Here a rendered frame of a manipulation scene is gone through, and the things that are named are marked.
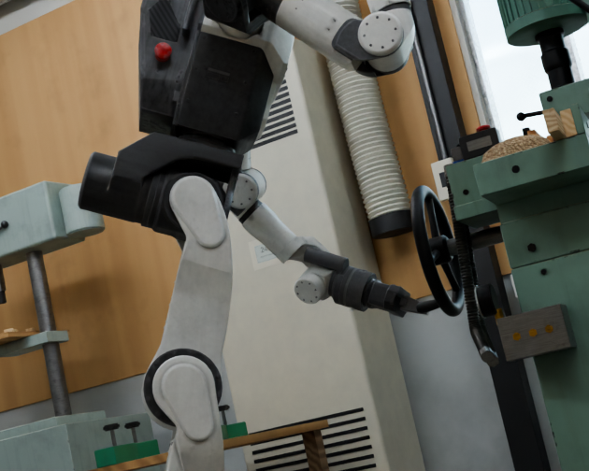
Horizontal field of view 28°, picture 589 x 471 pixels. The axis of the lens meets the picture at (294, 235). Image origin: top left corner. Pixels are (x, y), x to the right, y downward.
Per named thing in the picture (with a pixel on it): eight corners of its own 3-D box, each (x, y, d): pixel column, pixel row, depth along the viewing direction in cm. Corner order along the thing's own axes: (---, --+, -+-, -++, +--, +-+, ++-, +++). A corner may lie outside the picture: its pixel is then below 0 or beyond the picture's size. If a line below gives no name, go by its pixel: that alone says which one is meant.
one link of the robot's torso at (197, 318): (140, 425, 207) (155, 171, 217) (138, 430, 224) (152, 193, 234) (226, 429, 209) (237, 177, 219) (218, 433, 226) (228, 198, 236)
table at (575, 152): (494, 237, 273) (488, 212, 274) (625, 202, 263) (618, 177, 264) (430, 209, 216) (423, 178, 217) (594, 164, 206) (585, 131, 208)
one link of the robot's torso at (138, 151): (76, 200, 216) (101, 111, 220) (78, 215, 228) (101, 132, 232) (222, 238, 218) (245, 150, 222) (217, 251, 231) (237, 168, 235)
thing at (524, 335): (512, 361, 222) (502, 320, 223) (577, 346, 218) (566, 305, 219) (504, 362, 214) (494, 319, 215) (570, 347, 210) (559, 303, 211)
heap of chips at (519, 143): (486, 171, 223) (481, 152, 224) (558, 150, 219) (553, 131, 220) (477, 164, 215) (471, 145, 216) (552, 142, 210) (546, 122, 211)
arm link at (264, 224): (270, 262, 256) (207, 200, 256) (278, 253, 266) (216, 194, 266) (303, 227, 253) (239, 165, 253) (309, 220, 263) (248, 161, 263)
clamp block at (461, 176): (469, 215, 252) (460, 175, 253) (531, 198, 248) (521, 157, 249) (454, 207, 238) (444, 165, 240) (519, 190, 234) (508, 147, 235)
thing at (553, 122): (589, 178, 257) (584, 161, 258) (598, 176, 257) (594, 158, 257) (548, 133, 202) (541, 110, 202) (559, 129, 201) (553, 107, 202)
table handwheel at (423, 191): (435, 214, 270) (395, 169, 245) (519, 190, 263) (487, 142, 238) (457, 333, 259) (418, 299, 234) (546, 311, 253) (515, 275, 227)
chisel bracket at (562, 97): (553, 137, 248) (542, 99, 249) (619, 118, 243) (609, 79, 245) (547, 131, 241) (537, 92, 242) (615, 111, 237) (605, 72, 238)
